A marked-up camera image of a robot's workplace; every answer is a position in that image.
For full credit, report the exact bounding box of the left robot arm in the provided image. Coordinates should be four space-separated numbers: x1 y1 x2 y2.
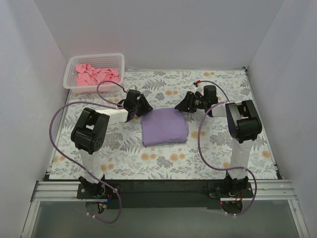
71 90 153 198

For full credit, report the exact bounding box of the white plastic basket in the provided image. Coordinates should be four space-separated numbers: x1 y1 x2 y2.
63 53 125 94

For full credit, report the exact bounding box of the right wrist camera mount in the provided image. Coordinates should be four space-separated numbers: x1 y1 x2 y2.
193 80 203 92

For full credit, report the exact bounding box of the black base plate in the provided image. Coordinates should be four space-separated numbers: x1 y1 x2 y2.
77 179 254 209

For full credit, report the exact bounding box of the aluminium rail frame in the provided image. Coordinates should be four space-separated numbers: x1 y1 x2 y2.
31 180 297 201

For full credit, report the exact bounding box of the pink t shirt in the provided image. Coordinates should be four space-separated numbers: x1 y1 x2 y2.
75 63 121 87

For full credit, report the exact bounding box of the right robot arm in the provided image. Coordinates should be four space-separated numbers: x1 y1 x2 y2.
175 82 263 197

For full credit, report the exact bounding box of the purple t shirt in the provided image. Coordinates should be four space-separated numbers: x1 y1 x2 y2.
141 108 189 147

